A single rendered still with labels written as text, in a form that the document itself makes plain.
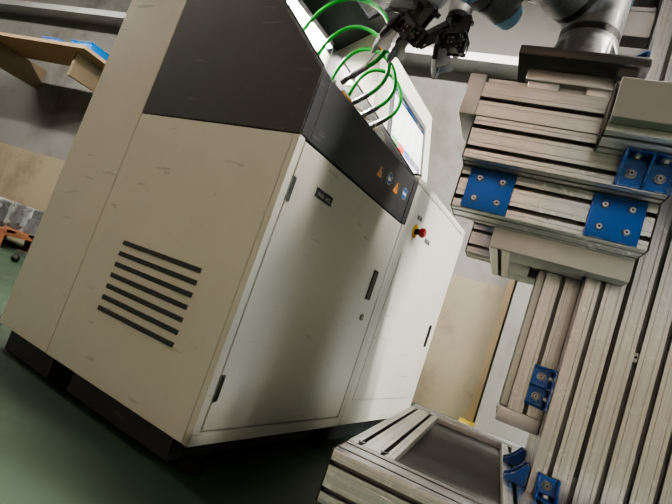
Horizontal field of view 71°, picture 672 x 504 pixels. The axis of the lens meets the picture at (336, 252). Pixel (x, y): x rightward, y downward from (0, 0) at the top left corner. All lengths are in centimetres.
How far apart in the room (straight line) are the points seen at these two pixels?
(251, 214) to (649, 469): 94
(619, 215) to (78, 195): 139
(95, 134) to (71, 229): 30
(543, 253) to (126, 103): 122
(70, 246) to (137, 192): 28
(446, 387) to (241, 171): 244
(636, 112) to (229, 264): 82
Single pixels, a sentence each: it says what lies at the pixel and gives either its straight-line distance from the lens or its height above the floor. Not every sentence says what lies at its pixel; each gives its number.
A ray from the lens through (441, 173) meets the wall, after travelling 355.
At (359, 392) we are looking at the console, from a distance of 174.
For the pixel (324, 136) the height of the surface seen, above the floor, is 83.
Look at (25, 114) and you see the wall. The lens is 618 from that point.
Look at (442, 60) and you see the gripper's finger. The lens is 161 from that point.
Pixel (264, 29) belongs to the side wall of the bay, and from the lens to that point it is 135.
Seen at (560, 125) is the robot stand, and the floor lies 91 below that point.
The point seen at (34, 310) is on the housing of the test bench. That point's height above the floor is 15.
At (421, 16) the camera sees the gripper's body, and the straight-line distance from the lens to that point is 152.
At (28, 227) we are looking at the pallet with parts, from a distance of 470.
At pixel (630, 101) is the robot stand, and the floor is 91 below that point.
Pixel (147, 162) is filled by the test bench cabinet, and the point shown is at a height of 65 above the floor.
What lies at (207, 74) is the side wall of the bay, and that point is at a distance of 140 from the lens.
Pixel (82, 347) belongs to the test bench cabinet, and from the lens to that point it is 141.
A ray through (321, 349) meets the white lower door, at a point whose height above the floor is 32.
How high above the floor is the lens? 46
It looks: 6 degrees up
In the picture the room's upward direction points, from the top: 19 degrees clockwise
